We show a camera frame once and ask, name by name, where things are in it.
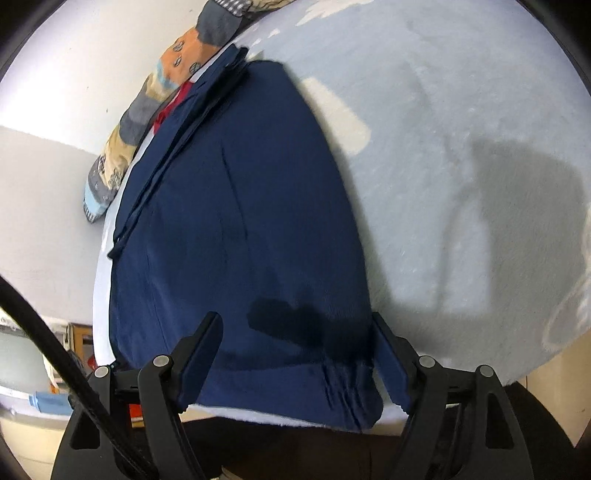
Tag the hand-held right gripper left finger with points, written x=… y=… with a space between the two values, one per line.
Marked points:
x=203 y=360

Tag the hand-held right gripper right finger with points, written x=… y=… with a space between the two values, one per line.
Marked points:
x=392 y=364

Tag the navy blue jacket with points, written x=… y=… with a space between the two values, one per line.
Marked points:
x=254 y=207

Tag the wooden shelf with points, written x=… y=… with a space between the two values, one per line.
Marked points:
x=78 y=344

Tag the blue box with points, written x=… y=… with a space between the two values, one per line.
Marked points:
x=51 y=401

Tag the patchwork patterned quilt roll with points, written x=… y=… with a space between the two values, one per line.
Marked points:
x=134 y=115

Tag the red cloth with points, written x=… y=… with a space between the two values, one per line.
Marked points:
x=177 y=100

